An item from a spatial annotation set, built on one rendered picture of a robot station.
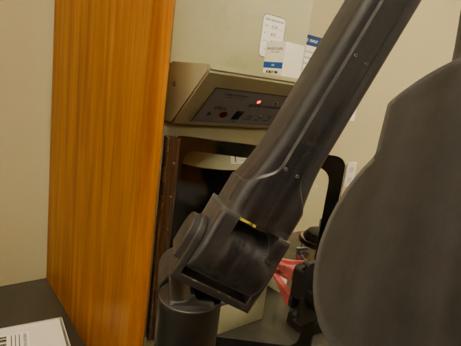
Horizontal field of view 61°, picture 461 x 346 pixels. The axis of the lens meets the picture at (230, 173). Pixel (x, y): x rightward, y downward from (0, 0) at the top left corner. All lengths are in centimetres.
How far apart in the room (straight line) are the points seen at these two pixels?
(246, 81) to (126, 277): 36
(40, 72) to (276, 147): 80
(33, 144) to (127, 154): 48
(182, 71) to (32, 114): 51
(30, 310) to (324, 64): 86
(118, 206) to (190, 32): 31
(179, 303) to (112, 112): 40
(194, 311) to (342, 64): 24
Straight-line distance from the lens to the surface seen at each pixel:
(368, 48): 35
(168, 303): 36
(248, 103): 69
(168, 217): 71
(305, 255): 74
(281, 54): 73
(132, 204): 61
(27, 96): 105
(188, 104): 63
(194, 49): 71
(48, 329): 90
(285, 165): 32
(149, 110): 57
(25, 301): 107
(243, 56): 77
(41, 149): 108
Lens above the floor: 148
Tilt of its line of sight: 12 degrees down
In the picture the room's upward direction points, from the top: 8 degrees clockwise
